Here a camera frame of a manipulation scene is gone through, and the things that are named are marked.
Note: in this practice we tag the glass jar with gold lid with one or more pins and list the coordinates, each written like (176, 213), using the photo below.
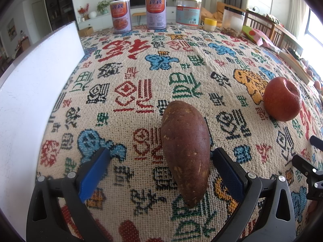
(188, 11)

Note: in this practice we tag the white television cabinet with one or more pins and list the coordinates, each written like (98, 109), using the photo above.
(101, 21)

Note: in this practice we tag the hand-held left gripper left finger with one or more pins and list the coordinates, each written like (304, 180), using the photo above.
(93, 174)

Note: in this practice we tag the wooden dining table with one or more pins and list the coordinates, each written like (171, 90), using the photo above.
(285, 30)

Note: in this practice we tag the white board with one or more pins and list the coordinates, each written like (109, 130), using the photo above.
(32, 93)

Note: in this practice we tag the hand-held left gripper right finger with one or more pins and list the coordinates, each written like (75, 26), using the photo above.
(229, 174)

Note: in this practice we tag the printed orange label can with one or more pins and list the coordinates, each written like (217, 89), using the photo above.
(121, 17)
(156, 12)

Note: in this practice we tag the dark display cabinet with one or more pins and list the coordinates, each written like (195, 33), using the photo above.
(60, 2)

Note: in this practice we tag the orange lounge chair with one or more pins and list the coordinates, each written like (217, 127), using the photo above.
(219, 7)

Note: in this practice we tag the printed woven tablecloth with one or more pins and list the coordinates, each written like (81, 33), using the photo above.
(151, 45)

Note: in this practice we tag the pile of nuts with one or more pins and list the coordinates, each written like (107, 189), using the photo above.
(231, 31)

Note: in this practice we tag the red apple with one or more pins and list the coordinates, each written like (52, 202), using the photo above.
(282, 99)

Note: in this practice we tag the small jar with yellow lid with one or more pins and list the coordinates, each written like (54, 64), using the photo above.
(210, 24)

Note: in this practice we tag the wooden dining chair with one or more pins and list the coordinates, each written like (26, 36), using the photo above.
(258, 22)

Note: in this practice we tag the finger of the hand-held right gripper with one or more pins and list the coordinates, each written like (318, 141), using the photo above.
(317, 141)
(304, 164)

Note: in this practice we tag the white ball lamp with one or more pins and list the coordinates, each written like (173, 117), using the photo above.
(93, 14)

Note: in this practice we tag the green plant in teal pot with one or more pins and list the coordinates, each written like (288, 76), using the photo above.
(103, 7)

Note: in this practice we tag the red flower arrangement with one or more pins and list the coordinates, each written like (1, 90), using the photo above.
(83, 11)

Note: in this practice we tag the framed wall picture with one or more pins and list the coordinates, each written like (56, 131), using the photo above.
(10, 29)

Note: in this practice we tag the pink printed snack bag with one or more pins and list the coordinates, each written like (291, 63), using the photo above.
(254, 35)

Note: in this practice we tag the brown sweet potato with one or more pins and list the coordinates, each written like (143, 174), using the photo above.
(185, 151)

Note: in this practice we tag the reddish brown apple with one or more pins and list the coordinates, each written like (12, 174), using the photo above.
(309, 73)

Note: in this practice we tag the cardboard box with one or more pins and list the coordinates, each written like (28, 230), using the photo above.
(85, 31)

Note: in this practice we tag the clear jar with black lid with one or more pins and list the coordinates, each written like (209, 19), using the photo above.
(233, 17)

